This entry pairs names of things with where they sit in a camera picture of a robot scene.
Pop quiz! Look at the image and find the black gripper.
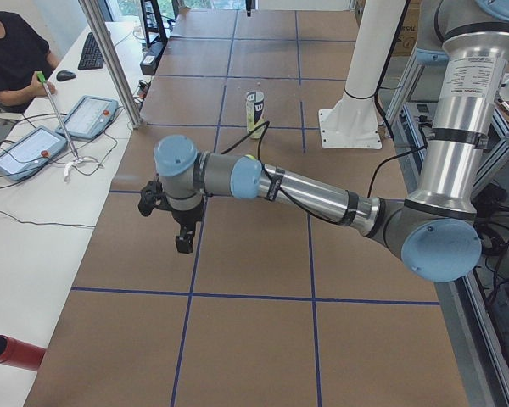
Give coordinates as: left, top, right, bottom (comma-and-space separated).
170, 201, 204, 254

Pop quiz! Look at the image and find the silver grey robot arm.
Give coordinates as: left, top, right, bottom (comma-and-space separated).
154, 1, 509, 282

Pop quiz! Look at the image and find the clear tennis ball can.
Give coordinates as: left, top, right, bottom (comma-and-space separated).
245, 90, 266, 140

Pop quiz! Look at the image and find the brown paper table cover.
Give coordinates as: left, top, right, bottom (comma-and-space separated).
26, 10, 468, 406

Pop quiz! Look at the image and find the metal grabber stick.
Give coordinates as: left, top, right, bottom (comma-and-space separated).
35, 71, 104, 182

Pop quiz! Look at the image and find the far teach pendant tablet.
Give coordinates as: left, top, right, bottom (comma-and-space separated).
63, 95, 119, 141

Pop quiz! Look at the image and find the teach pendant tablet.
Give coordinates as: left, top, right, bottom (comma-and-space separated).
63, 95, 119, 141
0, 126, 67, 181

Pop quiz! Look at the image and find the black computer box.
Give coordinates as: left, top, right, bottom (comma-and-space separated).
139, 41, 166, 75

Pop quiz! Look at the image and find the near teach pendant tablet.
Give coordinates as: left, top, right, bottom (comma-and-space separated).
0, 126, 67, 181

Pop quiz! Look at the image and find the black keyboard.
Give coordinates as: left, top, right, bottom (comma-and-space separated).
77, 32, 104, 70

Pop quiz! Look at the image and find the black computer mouse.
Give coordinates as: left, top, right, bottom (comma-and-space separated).
56, 70, 76, 82

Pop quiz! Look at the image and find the red cylinder tube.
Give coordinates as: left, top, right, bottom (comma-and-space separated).
0, 335, 46, 371

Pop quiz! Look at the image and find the person in black shirt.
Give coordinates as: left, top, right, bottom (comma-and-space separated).
0, 11, 59, 113

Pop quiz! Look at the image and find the black braided cable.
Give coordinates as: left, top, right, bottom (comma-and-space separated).
220, 120, 429, 226

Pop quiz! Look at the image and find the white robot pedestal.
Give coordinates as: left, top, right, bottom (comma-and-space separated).
319, 0, 407, 149

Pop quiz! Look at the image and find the aluminium frame post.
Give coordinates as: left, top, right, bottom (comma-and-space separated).
79, 0, 143, 129

